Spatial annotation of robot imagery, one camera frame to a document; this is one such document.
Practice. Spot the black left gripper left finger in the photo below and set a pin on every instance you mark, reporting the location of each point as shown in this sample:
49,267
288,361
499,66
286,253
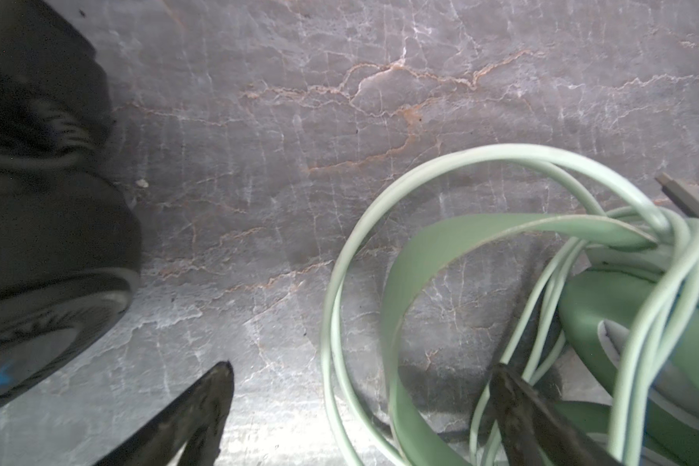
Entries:
189,428

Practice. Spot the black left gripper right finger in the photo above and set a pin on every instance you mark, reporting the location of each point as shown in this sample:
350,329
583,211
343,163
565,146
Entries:
533,432

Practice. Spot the mint green headphones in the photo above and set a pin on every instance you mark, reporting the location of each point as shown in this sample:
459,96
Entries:
609,335

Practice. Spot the black blue headphones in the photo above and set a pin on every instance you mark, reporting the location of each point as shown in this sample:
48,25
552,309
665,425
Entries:
70,247

